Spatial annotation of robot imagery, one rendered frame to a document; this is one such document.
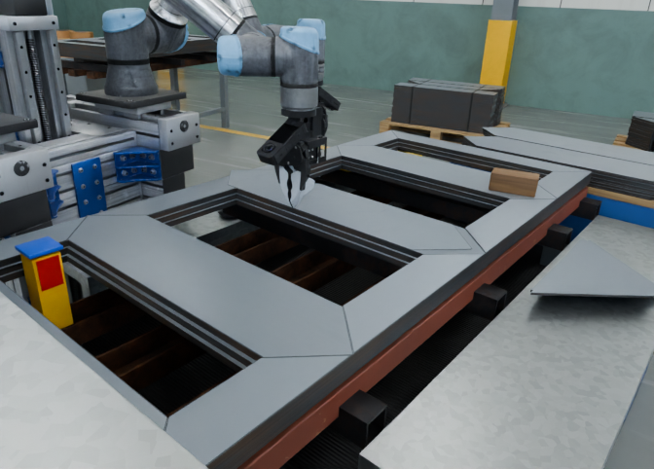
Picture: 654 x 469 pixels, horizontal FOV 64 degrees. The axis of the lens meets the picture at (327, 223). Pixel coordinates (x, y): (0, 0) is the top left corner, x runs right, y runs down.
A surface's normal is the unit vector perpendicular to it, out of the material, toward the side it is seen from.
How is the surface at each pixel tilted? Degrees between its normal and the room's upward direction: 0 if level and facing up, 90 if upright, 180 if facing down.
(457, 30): 90
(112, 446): 0
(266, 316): 0
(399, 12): 90
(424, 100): 90
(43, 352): 0
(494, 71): 90
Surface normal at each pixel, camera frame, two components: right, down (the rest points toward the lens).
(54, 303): 0.77, 0.28
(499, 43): -0.48, 0.33
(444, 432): 0.04, -0.92
